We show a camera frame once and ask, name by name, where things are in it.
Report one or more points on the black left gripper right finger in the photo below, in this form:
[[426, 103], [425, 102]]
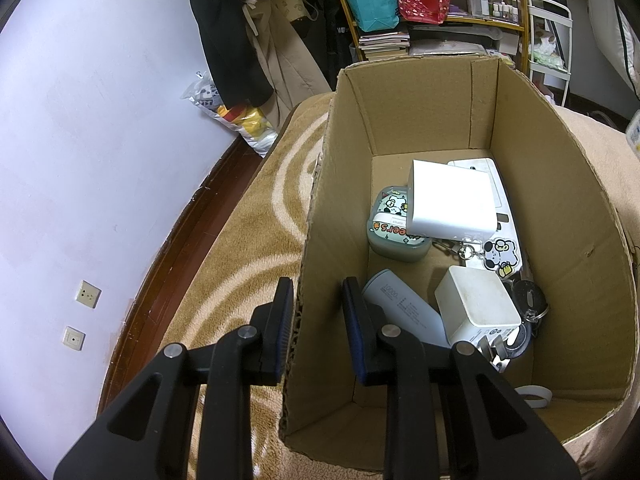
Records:
[[447, 406]]

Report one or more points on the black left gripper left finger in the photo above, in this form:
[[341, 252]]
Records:
[[146, 431]]

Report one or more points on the brown cardboard box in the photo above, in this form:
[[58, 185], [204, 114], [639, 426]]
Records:
[[573, 187]]

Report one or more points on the white tape roll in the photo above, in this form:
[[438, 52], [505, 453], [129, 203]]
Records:
[[535, 396]]

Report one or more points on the white charger plug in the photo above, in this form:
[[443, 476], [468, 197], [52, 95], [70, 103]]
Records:
[[476, 308]]

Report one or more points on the black key fob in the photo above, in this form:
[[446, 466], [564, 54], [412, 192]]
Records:
[[530, 301]]

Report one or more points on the flat white box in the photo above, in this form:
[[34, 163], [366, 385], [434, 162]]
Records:
[[472, 254]]

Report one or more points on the tan patterned carpet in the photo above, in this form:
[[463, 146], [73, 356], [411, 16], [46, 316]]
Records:
[[264, 236]]

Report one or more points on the green cartoon earbuds case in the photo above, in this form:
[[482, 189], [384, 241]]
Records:
[[387, 227]]

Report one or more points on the white square device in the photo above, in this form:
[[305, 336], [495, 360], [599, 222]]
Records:
[[450, 203]]

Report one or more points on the snack plastic bag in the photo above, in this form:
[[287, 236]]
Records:
[[243, 119]]

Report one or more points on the beige hanging coat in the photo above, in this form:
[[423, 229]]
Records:
[[289, 67]]

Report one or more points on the stack of books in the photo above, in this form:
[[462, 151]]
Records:
[[385, 45]]

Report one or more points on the black hanging coat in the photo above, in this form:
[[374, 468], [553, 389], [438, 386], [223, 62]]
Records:
[[231, 58]]

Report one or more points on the white bottles on shelf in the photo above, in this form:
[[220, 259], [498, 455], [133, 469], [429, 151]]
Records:
[[499, 10]]

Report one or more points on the wooden shelf rack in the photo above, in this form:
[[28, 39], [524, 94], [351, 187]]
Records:
[[459, 33]]

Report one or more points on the lower white wall socket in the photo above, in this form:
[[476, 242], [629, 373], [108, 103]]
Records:
[[73, 339]]

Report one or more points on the white wall socket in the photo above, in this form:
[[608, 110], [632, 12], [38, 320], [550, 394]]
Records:
[[73, 339], [88, 294]]

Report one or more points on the upper white wall socket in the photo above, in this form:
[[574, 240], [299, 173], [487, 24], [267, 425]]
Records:
[[88, 294]]

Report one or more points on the cartoon dog keychain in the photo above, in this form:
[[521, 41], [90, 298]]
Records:
[[500, 256]]

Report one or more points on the white wire trolley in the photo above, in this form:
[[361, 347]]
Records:
[[550, 50]]

